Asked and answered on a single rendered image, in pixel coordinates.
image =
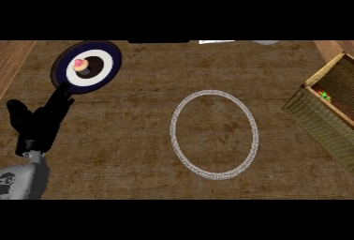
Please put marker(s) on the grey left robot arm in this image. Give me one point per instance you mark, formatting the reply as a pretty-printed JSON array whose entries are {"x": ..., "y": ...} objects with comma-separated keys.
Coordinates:
[{"x": 22, "y": 178}]

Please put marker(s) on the grey round object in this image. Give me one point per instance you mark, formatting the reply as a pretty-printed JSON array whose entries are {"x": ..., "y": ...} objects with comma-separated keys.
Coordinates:
[{"x": 266, "y": 42}]

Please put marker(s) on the white flat object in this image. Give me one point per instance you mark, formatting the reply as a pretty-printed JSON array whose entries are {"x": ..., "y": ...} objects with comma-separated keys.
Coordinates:
[{"x": 216, "y": 41}]

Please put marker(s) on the pink frosted cupcake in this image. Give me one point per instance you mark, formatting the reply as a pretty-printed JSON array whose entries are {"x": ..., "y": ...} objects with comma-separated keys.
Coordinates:
[{"x": 80, "y": 65}]

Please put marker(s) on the olive wicker basket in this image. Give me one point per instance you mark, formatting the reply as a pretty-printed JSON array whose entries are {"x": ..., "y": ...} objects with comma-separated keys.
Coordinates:
[{"x": 317, "y": 122}]

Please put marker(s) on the red tomato green stem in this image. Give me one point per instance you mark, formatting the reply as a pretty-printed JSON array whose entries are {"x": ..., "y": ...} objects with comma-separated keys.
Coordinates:
[{"x": 326, "y": 95}]

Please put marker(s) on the blue and white plate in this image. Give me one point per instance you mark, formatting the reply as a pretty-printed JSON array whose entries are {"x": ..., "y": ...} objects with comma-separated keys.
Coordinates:
[{"x": 108, "y": 67}]

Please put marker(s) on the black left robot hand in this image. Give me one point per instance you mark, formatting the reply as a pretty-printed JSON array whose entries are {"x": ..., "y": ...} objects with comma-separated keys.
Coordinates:
[{"x": 42, "y": 125}]

